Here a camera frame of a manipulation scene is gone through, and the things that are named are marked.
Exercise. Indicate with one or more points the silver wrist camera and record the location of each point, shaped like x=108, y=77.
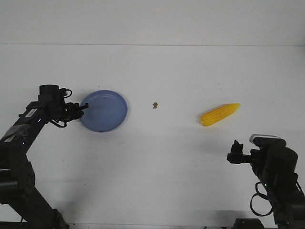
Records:
x=255, y=137

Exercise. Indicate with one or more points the blue round plate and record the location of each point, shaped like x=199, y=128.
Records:
x=107, y=110

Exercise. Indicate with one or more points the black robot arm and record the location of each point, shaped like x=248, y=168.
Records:
x=274, y=165
x=17, y=177

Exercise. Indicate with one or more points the yellow corn cob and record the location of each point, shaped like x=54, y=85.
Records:
x=218, y=114

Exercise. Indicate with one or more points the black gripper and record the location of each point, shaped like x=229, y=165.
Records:
x=236, y=155
x=68, y=112

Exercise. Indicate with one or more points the small brown table stain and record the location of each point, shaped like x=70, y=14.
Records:
x=155, y=105

